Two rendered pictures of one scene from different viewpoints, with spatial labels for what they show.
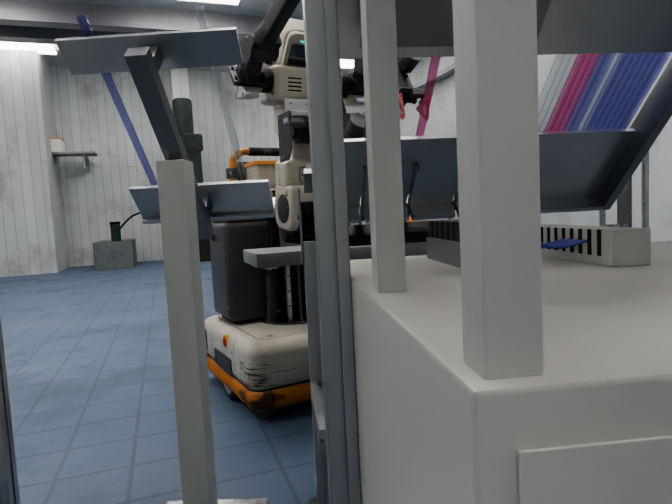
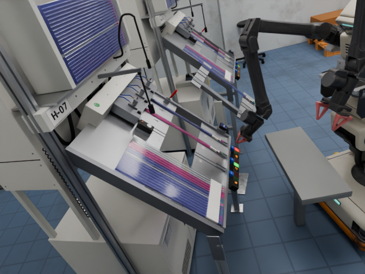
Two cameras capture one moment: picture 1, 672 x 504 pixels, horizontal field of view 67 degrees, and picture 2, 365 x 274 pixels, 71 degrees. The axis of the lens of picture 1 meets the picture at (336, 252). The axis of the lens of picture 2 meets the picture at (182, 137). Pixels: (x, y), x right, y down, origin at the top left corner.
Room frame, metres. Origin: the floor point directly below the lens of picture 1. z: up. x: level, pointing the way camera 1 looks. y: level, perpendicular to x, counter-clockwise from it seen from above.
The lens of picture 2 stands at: (1.48, -1.28, 1.66)
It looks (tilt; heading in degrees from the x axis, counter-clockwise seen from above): 33 degrees down; 115
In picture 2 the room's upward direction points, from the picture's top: 16 degrees counter-clockwise
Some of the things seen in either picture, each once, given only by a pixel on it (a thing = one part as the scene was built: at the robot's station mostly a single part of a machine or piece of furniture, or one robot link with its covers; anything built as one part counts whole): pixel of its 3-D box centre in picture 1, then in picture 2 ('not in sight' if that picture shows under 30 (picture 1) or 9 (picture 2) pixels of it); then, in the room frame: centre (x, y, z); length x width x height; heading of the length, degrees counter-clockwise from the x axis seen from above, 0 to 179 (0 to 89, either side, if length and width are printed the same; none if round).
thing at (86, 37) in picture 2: not in sight; (81, 31); (0.69, -0.30, 1.52); 0.51 x 0.13 x 0.27; 96
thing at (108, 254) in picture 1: (120, 239); not in sight; (8.22, 3.51, 0.44); 0.92 x 0.73 x 0.88; 19
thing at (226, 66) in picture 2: not in sight; (190, 82); (0.61, 1.10, 0.65); 1.01 x 0.73 x 1.29; 6
